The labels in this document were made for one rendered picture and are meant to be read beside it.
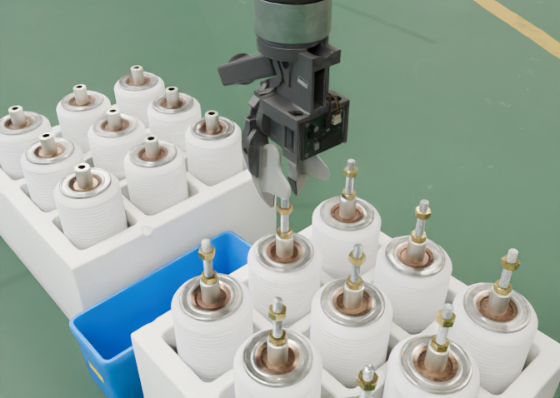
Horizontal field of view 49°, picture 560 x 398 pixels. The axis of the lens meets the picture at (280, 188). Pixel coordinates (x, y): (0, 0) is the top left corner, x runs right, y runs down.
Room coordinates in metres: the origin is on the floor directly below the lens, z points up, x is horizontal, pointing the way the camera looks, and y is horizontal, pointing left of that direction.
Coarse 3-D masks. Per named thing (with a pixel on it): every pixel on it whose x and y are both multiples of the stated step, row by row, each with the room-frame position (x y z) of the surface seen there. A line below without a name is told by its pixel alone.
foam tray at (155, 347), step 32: (448, 288) 0.59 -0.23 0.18; (160, 320) 0.53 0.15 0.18; (256, 320) 0.53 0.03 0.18; (160, 352) 0.48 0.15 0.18; (544, 352) 0.48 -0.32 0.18; (160, 384) 0.46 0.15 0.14; (192, 384) 0.44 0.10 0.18; (224, 384) 0.44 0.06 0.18; (384, 384) 0.44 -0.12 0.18; (512, 384) 0.44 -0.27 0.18; (544, 384) 0.44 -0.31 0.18
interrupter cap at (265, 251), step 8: (264, 240) 0.60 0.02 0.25; (272, 240) 0.60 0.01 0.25; (296, 240) 0.60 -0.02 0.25; (304, 240) 0.60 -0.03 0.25; (256, 248) 0.59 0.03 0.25; (264, 248) 0.59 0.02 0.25; (272, 248) 0.59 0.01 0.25; (296, 248) 0.59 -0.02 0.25; (304, 248) 0.59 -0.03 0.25; (312, 248) 0.59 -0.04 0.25; (256, 256) 0.57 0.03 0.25; (264, 256) 0.57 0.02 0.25; (272, 256) 0.58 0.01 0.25; (296, 256) 0.58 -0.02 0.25; (304, 256) 0.57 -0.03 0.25; (312, 256) 0.57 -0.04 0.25; (264, 264) 0.56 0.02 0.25; (272, 264) 0.56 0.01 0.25; (280, 264) 0.56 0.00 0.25; (288, 264) 0.56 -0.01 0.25; (296, 264) 0.56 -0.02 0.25; (304, 264) 0.56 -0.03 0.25; (280, 272) 0.55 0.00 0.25; (288, 272) 0.55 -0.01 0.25
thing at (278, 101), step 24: (264, 48) 0.55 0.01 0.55; (288, 48) 0.54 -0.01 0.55; (312, 48) 0.56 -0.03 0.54; (336, 48) 0.55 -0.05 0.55; (288, 72) 0.56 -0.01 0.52; (312, 72) 0.52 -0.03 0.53; (264, 96) 0.56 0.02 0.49; (288, 96) 0.56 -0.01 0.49; (312, 96) 0.52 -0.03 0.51; (336, 96) 0.56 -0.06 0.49; (264, 120) 0.56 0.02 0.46; (288, 120) 0.52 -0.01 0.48; (312, 120) 0.53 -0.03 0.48; (336, 120) 0.54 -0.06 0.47; (288, 144) 0.54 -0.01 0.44; (312, 144) 0.53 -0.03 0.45; (336, 144) 0.55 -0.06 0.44
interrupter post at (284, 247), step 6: (276, 234) 0.59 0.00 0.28; (276, 240) 0.58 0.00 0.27; (282, 240) 0.57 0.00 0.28; (288, 240) 0.57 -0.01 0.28; (276, 246) 0.58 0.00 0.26; (282, 246) 0.57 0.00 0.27; (288, 246) 0.57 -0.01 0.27; (276, 252) 0.58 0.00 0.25; (282, 252) 0.57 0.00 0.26; (288, 252) 0.57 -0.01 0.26
